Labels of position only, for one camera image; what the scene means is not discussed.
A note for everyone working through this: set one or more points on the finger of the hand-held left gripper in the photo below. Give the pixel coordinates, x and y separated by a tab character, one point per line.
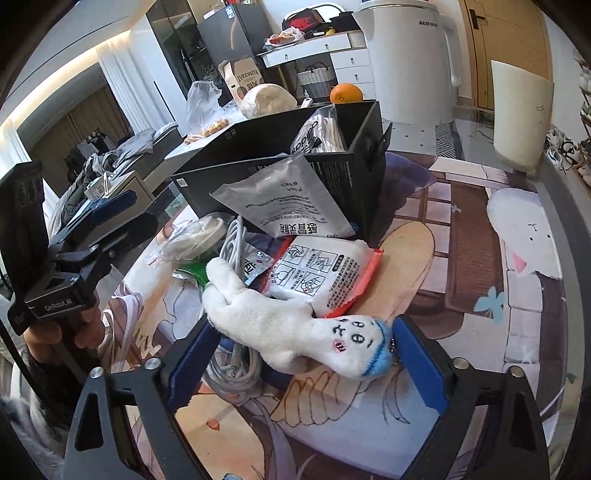
115	201
124	228

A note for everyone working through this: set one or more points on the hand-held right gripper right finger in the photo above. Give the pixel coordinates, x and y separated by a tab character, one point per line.
420	364

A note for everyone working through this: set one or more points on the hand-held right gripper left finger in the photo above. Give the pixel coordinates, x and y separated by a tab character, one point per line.
189	369

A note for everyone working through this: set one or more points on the white tube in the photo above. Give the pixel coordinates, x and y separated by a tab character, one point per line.
286	332

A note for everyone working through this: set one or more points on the white orange-edged heat pack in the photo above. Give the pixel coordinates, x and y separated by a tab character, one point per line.
332	272

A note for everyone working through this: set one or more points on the grey foil packet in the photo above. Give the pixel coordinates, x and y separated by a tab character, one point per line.
286	198

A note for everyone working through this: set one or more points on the black box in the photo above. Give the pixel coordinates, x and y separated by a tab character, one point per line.
355	152

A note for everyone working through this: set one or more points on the person's left hand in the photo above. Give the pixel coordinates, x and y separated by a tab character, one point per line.
44	334

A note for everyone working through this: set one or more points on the pile of grey clothes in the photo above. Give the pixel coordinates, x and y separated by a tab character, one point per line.
124	147

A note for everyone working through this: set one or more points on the grey white side table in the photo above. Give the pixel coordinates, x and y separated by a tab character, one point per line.
203	144

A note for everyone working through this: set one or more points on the printed table mat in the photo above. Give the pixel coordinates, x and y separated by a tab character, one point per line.
461	258

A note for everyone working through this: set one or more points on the white curtain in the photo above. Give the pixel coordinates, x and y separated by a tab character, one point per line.
134	87

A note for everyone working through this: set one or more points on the clear plastic bag of snacks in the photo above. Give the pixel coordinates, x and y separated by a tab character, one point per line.
203	104

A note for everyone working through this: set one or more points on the dark glass cabinet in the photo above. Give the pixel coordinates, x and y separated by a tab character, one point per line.
175	41

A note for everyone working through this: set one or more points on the cardboard fruit box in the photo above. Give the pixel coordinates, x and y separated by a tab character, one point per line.
242	78

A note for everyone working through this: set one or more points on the plastic-wrapped cabbage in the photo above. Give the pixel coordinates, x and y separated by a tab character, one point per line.
268	101

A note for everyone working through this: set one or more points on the grey fridge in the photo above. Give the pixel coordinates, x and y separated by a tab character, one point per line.
231	41

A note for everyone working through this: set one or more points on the small white device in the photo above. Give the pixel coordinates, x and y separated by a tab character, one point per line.
307	101

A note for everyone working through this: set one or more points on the clear bag of white socks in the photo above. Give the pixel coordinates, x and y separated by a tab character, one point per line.
323	129

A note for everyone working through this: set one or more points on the bag of red fruit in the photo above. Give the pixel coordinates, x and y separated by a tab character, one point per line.
280	39

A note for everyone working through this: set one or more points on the woven basket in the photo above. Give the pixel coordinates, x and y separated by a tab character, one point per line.
315	81

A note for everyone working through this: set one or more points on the orange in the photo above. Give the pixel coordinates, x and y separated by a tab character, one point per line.
346	93

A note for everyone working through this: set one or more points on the red black bag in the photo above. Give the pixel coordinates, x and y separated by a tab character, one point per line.
302	21

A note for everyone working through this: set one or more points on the shoe rack with shoes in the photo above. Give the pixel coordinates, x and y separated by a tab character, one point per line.
577	147

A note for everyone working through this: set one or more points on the white trash bin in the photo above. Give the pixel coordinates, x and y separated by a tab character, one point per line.
521	115

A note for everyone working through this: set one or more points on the white desk with drawers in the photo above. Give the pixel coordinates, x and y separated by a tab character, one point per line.
351	50

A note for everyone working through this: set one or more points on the large white cylindrical bin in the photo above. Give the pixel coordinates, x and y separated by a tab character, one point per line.
406	60

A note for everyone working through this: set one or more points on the wooden door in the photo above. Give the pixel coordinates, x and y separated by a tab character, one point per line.
508	32

